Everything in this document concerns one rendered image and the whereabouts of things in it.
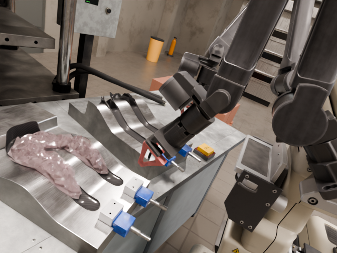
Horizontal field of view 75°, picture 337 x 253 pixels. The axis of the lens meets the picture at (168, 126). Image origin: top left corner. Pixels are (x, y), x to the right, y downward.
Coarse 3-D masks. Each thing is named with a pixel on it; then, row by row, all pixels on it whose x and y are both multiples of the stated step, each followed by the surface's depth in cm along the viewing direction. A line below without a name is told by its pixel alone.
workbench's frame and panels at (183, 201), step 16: (224, 160) 151; (192, 176) 90; (208, 176) 139; (176, 192) 103; (192, 192) 128; (144, 208) 68; (176, 208) 119; (192, 208) 154; (144, 224) 92; (160, 224) 112; (176, 224) 140; (112, 240) 75; (128, 240) 87; (144, 240) 105; (160, 240) 130
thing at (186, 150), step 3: (186, 144) 86; (183, 147) 83; (186, 147) 84; (189, 147) 85; (180, 150) 83; (183, 150) 82; (186, 150) 82; (189, 150) 83; (180, 153) 83; (183, 153) 82; (186, 153) 82; (189, 153) 83; (183, 156) 83; (186, 156) 83; (192, 156) 82; (195, 156) 82; (195, 159) 82; (198, 159) 81
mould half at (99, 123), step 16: (80, 112) 91; (96, 112) 84; (128, 112) 92; (144, 112) 99; (96, 128) 86; (112, 128) 82; (144, 128) 91; (160, 128) 95; (112, 144) 82; (128, 144) 77; (192, 144) 91; (128, 160) 78; (144, 160) 73; (176, 160) 87; (144, 176) 75
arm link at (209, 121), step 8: (192, 96) 44; (184, 104) 45; (192, 104) 46; (184, 112) 46; (192, 112) 44; (200, 112) 43; (184, 120) 45; (192, 120) 44; (200, 120) 44; (208, 120) 44; (192, 128) 45; (200, 128) 45
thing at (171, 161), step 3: (159, 147) 76; (162, 153) 75; (174, 156) 76; (171, 159) 74; (174, 159) 76; (168, 162) 73; (171, 162) 75; (174, 162) 74; (165, 165) 74; (168, 165) 75; (174, 165) 74; (177, 165) 74; (180, 168) 73; (183, 171) 72
